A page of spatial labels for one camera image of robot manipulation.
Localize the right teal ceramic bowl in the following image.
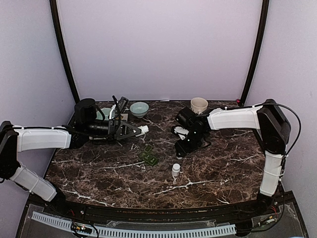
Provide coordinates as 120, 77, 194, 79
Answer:
130, 102, 149, 118

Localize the black front table rail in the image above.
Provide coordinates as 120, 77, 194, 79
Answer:
37, 180, 283, 221

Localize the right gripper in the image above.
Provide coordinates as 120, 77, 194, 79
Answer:
174, 129, 206, 157

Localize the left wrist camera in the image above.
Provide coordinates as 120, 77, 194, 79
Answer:
108, 97, 129, 120

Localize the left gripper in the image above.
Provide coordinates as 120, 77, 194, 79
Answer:
85, 119, 142, 141

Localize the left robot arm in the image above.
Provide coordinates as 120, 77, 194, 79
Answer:
0, 97, 149, 216

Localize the white slotted cable duct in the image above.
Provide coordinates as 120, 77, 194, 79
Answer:
31, 212, 237, 238

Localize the cream coral-print mug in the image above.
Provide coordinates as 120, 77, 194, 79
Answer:
190, 97, 209, 114

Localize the teal ceramic bowl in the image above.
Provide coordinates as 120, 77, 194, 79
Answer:
130, 102, 149, 118
97, 108, 111, 120

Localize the black frame post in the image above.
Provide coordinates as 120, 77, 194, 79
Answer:
49, 0, 80, 103
239, 0, 269, 106

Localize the left teal ceramic bowl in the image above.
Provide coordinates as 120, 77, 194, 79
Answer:
97, 108, 111, 120

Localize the white pill bottle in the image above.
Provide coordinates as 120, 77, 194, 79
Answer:
171, 163, 180, 177
138, 125, 149, 136

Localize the small green circuit board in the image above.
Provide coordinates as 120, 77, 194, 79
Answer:
70, 223, 93, 234

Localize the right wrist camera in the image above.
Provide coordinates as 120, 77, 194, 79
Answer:
171, 126, 189, 140

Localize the left black frame post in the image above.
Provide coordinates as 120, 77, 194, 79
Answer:
49, 0, 80, 103

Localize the right black frame post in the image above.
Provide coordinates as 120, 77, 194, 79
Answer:
239, 0, 269, 106

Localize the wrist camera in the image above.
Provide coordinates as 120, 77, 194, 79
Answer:
171, 126, 189, 140
108, 97, 129, 120

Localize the square floral ceramic plate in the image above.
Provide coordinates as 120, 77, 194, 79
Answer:
121, 114, 128, 122

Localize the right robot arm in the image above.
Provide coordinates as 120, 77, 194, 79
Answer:
175, 99, 294, 215

